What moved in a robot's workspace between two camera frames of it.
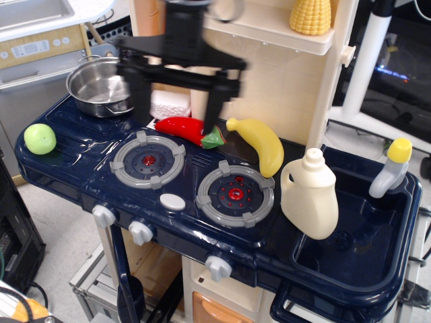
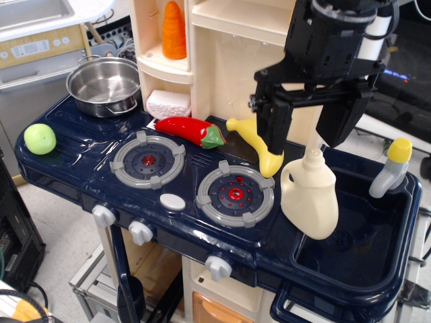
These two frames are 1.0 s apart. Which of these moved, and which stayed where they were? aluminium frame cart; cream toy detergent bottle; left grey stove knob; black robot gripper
Moved: black robot gripper
Stayed: cream toy detergent bottle; aluminium frame cart; left grey stove knob
